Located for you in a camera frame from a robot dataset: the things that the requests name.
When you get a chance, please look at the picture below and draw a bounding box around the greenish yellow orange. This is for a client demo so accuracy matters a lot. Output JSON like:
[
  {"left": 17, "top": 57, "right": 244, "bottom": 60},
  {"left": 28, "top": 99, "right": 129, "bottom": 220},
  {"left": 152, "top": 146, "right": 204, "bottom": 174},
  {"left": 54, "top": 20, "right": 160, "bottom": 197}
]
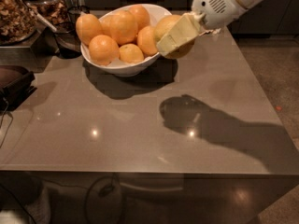
[{"left": 154, "top": 15, "right": 194, "bottom": 59}]

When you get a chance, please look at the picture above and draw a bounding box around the orange at far left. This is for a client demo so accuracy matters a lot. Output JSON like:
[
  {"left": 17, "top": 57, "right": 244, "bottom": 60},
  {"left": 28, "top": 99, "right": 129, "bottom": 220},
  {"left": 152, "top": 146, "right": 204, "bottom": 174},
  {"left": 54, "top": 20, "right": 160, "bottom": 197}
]
[{"left": 76, "top": 14, "right": 103, "bottom": 46}]

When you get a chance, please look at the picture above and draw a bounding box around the partly hidden back orange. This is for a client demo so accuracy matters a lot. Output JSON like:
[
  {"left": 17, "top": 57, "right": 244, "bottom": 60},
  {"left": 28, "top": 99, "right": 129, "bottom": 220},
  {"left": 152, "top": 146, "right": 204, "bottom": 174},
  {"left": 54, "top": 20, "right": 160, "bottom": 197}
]
[{"left": 100, "top": 15, "right": 112, "bottom": 36}]

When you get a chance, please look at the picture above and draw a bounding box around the back top orange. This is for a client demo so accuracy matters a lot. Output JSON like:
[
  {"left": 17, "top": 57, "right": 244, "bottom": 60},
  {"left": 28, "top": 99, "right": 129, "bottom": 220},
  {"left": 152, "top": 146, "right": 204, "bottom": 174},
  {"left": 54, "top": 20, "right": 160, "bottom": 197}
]
[{"left": 129, "top": 5, "right": 150, "bottom": 30}]

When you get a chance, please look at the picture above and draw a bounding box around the tall middle orange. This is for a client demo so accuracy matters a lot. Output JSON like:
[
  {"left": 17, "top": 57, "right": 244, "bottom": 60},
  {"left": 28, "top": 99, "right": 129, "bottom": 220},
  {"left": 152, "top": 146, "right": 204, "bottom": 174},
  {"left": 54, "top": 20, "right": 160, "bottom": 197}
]
[{"left": 110, "top": 10, "right": 138, "bottom": 46}]

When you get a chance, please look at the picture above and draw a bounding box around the dark device with cable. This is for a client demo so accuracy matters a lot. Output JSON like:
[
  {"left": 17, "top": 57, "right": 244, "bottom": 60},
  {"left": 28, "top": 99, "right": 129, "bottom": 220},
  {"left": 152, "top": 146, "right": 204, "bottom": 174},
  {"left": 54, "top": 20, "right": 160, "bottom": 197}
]
[{"left": 0, "top": 65, "right": 35, "bottom": 111}]

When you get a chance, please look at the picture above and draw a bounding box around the front left orange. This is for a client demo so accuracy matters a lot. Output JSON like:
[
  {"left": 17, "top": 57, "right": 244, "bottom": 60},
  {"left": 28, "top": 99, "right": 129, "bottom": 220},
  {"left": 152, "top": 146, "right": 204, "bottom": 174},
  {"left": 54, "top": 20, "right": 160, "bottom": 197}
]
[{"left": 89, "top": 35, "right": 120, "bottom": 66}]

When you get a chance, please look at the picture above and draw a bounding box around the orange hidden behind green one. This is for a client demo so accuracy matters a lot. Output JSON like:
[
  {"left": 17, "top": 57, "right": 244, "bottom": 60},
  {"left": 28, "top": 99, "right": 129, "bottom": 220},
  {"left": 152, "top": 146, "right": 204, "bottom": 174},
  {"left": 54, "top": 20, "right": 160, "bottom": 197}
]
[{"left": 137, "top": 26, "right": 158, "bottom": 56}]

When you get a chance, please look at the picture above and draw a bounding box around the small front middle orange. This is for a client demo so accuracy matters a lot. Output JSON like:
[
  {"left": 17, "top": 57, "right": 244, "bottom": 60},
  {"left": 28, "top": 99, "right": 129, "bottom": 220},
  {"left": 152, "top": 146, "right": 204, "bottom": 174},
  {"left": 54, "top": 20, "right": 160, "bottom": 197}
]
[{"left": 120, "top": 44, "right": 144, "bottom": 63}]

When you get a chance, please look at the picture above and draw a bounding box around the glass jar of nuts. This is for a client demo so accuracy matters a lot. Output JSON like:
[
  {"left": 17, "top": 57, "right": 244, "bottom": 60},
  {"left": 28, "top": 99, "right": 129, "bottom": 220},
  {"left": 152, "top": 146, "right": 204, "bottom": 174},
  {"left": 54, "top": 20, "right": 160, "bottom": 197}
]
[{"left": 0, "top": 0, "right": 36, "bottom": 46}]

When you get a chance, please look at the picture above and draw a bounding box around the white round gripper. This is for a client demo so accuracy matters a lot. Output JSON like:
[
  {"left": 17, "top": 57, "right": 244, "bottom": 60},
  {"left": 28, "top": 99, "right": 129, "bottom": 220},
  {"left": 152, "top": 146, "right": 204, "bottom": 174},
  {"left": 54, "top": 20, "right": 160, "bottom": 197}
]
[{"left": 155, "top": 0, "right": 247, "bottom": 57}]

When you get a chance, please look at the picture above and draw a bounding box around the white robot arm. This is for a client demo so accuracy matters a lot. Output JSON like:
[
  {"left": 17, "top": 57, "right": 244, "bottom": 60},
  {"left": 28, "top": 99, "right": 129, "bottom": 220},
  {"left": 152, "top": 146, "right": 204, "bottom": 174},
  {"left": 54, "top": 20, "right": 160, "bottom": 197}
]
[{"left": 156, "top": 0, "right": 263, "bottom": 57}]

